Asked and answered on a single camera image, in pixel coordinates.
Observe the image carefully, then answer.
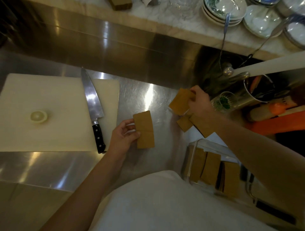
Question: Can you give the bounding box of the clear plastic tray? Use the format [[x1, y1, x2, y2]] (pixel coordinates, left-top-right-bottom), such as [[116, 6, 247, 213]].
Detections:
[[182, 139, 248, 199]]

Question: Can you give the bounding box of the wooden block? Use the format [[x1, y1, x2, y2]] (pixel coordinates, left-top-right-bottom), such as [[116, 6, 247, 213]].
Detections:
[[108, 0, 133, 11]]

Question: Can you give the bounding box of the white cylindrical rod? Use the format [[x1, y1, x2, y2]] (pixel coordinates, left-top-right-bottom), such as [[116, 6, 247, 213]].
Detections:
[[230, 51, 305, 78]]

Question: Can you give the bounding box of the stack of brown cards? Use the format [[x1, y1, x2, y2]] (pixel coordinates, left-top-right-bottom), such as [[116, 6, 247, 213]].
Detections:
[[215, 161, 241, 198]]

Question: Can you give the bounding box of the glass cup with green herbs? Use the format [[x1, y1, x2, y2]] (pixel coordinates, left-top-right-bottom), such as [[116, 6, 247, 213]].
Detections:
[[211, 91, 236, 113]]

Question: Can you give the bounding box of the steel utensil holder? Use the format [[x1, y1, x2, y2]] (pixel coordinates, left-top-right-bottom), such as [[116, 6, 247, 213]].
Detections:
[[228, 75, 275, 110]]

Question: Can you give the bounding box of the stack of white plates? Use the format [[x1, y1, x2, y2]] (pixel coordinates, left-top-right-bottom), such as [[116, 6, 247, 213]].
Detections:
[[243, 4, 284, 39]]

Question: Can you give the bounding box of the black handled chef knife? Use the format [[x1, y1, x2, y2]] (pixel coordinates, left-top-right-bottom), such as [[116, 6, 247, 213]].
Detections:
[[81, 67, 106, 154]]

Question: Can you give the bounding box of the amber glass bottle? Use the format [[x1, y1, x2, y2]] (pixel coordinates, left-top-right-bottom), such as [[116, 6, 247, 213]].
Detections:
[[290, 85, 305, 105]]

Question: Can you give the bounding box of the blue striped fork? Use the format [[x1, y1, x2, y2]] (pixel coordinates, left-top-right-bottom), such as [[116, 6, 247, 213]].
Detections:
[[219, 12, 231, 69]]

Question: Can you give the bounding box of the stack of green leaf plates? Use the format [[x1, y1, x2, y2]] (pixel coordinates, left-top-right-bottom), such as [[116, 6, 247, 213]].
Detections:
[[202, 0, 248, 27]]

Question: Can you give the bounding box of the steel fork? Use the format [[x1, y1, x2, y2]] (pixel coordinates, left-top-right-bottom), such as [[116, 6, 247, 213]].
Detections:
[[239, 15, 295, 67]]

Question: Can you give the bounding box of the beige bottle with orange cap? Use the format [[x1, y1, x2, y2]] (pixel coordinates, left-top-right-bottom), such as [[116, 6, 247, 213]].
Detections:
[[247, 102, 298, 122]]

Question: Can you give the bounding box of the stack of dark blue plates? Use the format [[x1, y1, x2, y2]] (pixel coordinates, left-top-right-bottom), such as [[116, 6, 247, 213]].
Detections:
[[245, 0, 281, 6]]

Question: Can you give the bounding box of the black bar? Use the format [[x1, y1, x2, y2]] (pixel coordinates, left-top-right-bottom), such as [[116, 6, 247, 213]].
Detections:
[[255, 199, 297, 225]]

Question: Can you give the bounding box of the red handled utensil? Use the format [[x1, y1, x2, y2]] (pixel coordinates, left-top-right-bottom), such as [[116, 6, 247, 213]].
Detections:
[[249, 76, 262, 95]]

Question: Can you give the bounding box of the person's right forearm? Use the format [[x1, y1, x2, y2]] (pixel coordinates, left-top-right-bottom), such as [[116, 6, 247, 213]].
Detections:
[[194, 110, 305, 216]]

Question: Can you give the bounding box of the white cutting board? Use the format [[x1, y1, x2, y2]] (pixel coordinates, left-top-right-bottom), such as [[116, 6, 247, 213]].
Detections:
[[0, 73, 120, 153]]

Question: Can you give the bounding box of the black container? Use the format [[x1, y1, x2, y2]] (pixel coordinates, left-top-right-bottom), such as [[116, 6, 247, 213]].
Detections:
[[276, 132, 305, 157]]

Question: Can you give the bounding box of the person's right hand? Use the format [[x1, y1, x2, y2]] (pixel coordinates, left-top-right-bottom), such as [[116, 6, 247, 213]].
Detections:
[[186, 85, 215, 119]]

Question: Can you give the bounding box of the steel utensil handle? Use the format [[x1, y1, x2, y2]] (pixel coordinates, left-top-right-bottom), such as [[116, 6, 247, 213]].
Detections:
[[230, 71, 251, 83]]

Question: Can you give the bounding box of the person's left forearm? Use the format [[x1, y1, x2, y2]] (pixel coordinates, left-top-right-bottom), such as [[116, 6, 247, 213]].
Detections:
[[39, 151, 127, 231]]

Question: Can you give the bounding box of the person's white shirt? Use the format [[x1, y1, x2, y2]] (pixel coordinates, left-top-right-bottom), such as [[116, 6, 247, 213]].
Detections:
[[89, 170, 277, 231]]

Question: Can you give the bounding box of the lemon slice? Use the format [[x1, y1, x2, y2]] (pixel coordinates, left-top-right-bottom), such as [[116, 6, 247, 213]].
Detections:
[[30, 110, 48, 124]]

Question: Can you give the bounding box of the person's left hand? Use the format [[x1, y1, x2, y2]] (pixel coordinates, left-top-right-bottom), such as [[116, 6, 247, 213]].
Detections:
[[108, 118, 141, 159]]

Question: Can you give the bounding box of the brown paper card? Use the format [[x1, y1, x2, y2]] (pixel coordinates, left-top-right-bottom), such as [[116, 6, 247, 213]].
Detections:
[[189, 114, 216, 138], [133, 110, 154, 133], [176, 115, 194, 133], [136, 129, 155, 149], [188, 145, 207, 183], [200, 152, 221, 186], [168, 88, 196, 116]]

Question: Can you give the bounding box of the orange squeeze bottle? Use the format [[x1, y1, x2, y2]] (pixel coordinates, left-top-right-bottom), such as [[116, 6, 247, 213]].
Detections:
[[245, 110, 305, 136]]

